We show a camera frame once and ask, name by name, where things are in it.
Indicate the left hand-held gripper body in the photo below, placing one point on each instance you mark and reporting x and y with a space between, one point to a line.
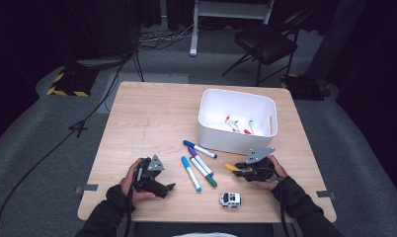
148 177

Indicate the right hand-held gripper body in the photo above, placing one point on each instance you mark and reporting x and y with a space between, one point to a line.
265 168

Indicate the yellow marker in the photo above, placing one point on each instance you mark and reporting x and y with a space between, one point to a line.
231 167

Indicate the light blue marker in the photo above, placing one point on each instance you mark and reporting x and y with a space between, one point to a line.
191 174

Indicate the green marker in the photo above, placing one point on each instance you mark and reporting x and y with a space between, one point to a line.
203 172

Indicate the dark red marker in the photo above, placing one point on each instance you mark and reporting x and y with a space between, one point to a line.
238 125

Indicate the purple marker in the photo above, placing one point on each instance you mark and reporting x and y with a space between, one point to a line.
199 160

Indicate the dark blue marker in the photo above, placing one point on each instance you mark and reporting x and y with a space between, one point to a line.
199 149

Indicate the white plastic bin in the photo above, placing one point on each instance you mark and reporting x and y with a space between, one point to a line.
219 108

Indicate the person's right hand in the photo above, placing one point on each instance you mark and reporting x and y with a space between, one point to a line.
282 173

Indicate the person's left hand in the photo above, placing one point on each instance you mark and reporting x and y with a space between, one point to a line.
129 191

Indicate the white toy car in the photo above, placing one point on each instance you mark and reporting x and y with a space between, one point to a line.
230 199

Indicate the grey tape piece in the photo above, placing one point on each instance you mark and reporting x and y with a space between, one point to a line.
325 194
87 188

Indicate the black floor base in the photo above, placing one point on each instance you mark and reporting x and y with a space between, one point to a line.
305 87

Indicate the yellow black striped base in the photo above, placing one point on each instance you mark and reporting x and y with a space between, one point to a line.
71 84

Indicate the black folding chair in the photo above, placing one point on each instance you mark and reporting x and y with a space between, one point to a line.
265 42

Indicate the white metal stand frame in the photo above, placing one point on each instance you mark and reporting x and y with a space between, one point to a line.
229 10

